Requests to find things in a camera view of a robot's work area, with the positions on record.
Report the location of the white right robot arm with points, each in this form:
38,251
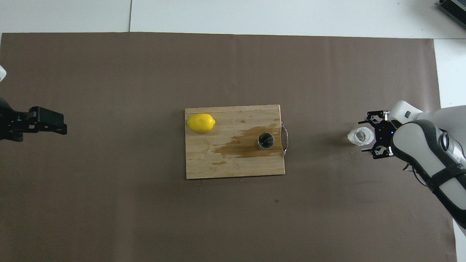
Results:
437,163

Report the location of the black ribbed metal device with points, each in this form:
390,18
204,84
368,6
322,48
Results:
455,7

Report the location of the wooden cutting board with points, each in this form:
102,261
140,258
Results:
233,163

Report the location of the brown paper table mat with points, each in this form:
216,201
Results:
109,200

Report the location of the clear plastic cup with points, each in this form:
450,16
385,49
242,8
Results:
358,136

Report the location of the steel double jigger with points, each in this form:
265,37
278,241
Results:
265,141

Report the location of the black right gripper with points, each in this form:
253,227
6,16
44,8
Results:
385,133

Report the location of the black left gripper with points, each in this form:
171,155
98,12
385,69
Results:
14,122

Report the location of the yellow lemon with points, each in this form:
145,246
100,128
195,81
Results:
200,123

